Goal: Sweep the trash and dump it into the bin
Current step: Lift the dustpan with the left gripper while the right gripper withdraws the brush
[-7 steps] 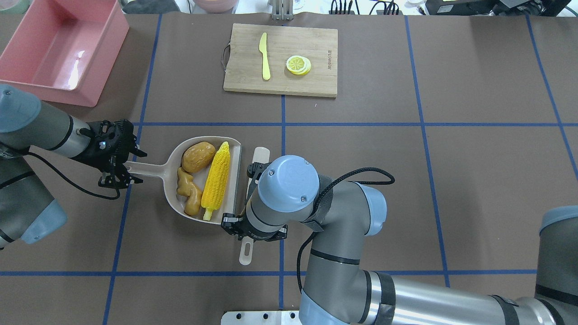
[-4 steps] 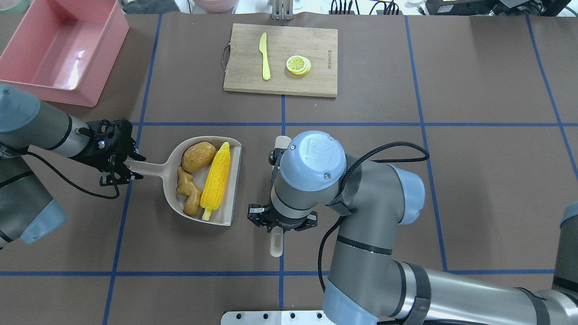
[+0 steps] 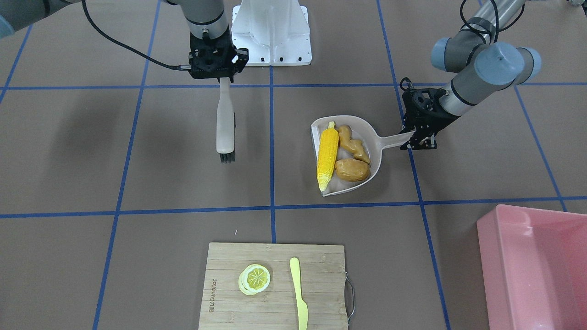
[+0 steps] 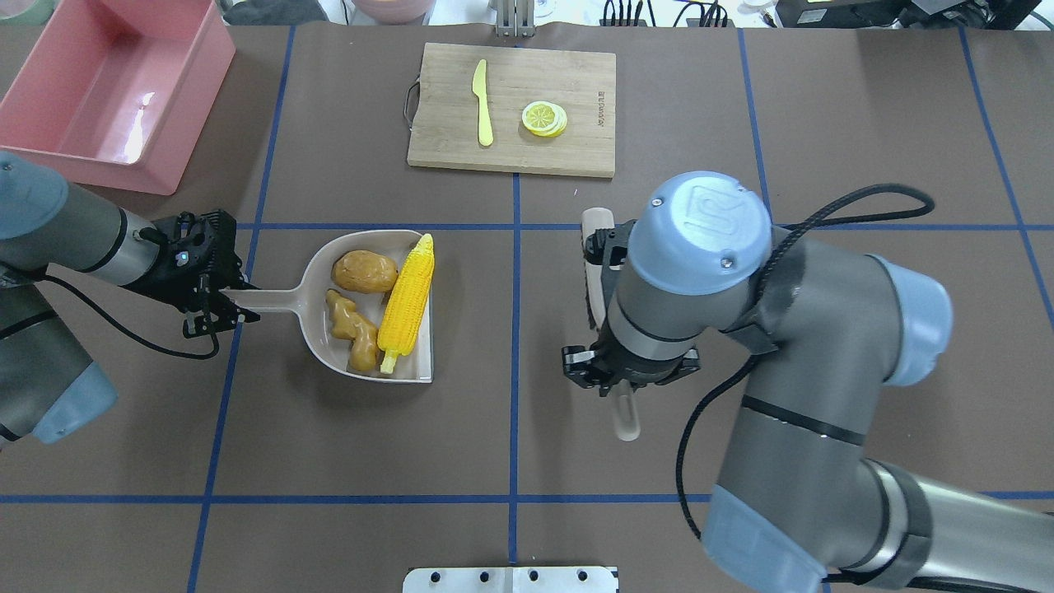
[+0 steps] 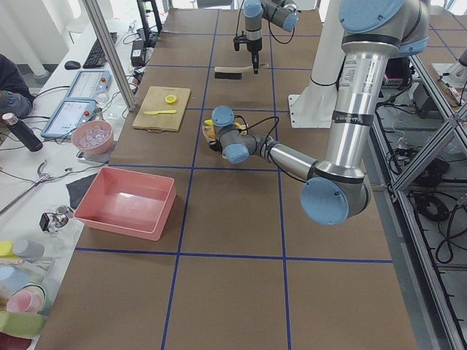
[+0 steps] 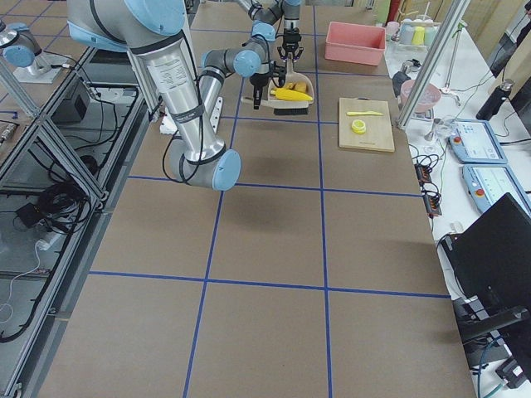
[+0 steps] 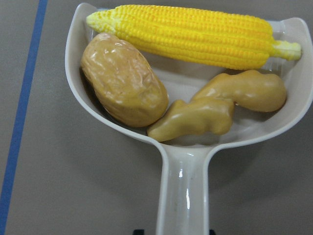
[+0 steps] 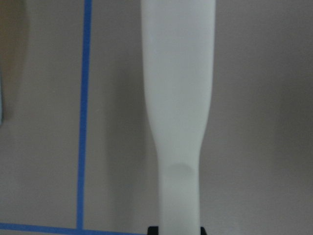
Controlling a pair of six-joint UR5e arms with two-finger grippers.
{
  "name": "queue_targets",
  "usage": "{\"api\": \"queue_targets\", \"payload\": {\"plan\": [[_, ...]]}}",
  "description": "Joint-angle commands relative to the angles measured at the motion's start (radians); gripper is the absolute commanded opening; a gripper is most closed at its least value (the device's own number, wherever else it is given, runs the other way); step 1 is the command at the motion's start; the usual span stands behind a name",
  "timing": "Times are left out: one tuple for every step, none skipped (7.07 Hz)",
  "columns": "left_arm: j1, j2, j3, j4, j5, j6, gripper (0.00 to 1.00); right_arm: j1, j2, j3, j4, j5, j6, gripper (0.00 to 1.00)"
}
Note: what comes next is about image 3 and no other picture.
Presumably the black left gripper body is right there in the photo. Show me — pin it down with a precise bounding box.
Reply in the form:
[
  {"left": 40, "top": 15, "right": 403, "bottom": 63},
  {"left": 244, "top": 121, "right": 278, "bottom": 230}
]
[{"left": 400, "top": 77, "right": 459, "bottom": 150}]

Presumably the pink plastic bin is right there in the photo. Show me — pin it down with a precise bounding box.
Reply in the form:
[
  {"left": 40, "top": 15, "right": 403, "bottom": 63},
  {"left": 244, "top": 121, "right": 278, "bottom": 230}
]
[{"left": 476, "top": 204, "right": 587, "bottom": 330}]

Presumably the brown toy potato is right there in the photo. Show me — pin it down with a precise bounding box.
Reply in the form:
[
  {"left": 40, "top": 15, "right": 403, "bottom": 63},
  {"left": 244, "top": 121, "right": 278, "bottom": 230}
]
[{"left": 335, "top": 158, "right": 371, "bottom": 182}]

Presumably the tan toy ginger root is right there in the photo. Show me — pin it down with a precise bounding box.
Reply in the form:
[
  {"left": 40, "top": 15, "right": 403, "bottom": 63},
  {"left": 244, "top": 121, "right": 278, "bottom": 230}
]
[{"left": 338, "top": 125, "right": 371, "bottom": 164}]

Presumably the yellow toy corn cob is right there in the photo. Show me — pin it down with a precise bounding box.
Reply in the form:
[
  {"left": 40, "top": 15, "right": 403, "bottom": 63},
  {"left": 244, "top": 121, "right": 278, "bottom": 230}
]
[{"left": 316, "top": 121, "right": 339, "bottom": 192}]

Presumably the yellow plastic knife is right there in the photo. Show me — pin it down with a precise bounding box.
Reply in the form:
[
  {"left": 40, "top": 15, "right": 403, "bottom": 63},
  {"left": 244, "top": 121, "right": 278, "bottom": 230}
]
[{"left": 289, "top": 257, "right": 309, "bottom": 330}]

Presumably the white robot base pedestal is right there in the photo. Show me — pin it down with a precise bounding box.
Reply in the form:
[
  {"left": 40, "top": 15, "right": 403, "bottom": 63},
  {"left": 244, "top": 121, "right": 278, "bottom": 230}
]
[{"left": 231, "top": 0, "right": 312, "bottom": 67}]

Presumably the bamboo cutting board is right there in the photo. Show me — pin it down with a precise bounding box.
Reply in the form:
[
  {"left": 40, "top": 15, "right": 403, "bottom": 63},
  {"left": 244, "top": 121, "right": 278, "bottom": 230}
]
[{"left": 197, "top": 242, "right": 349, "bottom": 330}]

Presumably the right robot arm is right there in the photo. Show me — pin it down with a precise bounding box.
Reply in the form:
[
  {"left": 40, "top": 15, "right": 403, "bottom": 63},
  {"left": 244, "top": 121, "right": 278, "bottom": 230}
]
[{"left": 0, "top": 0, "right": 249, "bottom": 84}]

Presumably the yellow lemon slice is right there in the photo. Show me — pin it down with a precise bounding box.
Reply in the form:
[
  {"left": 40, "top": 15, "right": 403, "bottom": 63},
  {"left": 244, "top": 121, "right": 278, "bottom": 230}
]
[{"left": 238, "top": 264, "right": 271, "bottom": 295}]

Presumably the beige hand brush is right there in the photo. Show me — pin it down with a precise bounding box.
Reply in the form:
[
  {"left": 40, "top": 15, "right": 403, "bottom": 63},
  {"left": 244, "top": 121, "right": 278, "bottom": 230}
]
[{"left": 216, "top": 77, "right": 236, "bottom": 164}]

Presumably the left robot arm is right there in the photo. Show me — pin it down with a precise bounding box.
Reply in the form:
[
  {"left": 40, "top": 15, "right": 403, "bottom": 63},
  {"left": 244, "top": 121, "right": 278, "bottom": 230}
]
[{"left": 400, "top": 0, "right": 542, "bottom": 150}]

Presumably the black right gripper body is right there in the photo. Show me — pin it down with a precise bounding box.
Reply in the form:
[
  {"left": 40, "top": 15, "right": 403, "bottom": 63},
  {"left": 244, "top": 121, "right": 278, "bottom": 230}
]
[{"left": 188, "top": 33, "right": 249, "bottom": 83}]

